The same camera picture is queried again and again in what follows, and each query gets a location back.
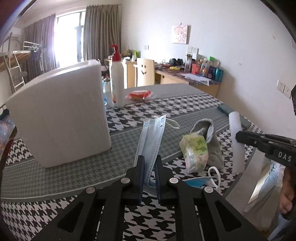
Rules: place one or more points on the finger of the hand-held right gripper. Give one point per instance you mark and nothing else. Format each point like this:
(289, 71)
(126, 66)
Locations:
(279, 138)
(249, 139)

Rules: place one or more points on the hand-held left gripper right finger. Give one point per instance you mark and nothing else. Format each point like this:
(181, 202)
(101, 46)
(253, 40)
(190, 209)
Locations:
(158, 180)

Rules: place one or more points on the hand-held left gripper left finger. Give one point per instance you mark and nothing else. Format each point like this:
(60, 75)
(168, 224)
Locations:
(140, 178)

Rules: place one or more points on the grey sock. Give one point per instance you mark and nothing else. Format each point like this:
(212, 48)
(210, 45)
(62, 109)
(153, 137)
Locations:
(215, 150)

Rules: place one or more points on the blue face mask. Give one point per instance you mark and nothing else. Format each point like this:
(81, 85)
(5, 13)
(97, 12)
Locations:
(150, 139)
(198, 182)

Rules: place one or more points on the green yellow tissue packet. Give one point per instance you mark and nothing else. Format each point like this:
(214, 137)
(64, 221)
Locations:
(195, 153)

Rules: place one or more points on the white foam box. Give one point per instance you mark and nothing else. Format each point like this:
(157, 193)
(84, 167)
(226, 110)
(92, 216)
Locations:
(62, 115)

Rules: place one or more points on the person's right hand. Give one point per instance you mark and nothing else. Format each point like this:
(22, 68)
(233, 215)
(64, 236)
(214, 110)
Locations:
(288, 197)

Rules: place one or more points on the black smartphone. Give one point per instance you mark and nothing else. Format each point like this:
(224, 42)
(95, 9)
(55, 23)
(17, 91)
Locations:
(233, 115)

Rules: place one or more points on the houndstooth tablecloth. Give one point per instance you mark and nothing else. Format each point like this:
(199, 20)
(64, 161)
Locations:
(69, 180)

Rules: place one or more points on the printed papers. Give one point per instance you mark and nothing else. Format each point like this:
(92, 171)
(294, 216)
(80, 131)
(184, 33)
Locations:
(196, 78)

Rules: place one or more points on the row of toiletry bottles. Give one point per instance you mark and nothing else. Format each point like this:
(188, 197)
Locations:
(208, 69)

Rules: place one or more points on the red snack packet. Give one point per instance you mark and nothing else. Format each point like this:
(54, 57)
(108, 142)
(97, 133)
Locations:
(138, 95)

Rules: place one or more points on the white pump lotion bottle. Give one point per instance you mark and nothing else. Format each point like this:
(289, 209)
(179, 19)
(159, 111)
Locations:
(116, 85)

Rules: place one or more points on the wooden desk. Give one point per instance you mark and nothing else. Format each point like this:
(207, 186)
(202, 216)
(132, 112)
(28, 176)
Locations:
(171, 78)

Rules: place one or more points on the black headphones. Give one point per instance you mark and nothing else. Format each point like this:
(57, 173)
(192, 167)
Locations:
(176, 62)

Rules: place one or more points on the wooden smiley chair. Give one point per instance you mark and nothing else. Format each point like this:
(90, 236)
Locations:
(145, 71)

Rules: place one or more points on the patterned bedding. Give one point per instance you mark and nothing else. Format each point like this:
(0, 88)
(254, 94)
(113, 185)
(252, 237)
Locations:
(5, 132)

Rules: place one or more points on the brown curtain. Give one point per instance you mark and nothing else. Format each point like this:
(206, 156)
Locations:
(104, 30)
(39, 46)

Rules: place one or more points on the balcony glass door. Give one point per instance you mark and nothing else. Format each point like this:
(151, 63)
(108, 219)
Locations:
(69, 39)

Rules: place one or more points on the dark hanging garment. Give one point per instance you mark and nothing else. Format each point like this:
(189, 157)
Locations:
(35, 54)

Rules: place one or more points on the metal bed ladder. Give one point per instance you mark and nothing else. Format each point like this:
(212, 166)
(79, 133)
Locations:
(15, 74)

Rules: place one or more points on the metal bunk bed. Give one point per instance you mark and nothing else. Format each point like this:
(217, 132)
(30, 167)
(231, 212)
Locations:
(32, 45)
(7, 60)

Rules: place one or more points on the white air conditioner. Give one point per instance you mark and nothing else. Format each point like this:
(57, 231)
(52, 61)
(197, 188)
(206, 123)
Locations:
(17, 32)

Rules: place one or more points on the white wall socket pair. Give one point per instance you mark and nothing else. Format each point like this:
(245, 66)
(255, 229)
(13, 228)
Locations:
(284, 88)

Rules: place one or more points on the cartoon wall picture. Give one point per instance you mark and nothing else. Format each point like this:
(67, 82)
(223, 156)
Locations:
(180, 34)

